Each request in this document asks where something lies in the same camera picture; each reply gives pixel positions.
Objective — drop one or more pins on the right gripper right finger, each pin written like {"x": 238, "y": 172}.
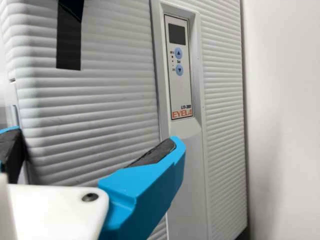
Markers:
{"x": 140, "y": 195}

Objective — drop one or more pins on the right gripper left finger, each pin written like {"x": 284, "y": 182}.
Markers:
{"x": 10, "y": 147}

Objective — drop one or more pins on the incubator door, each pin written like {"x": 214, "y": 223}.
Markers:
{"x": 100, "y": 100}

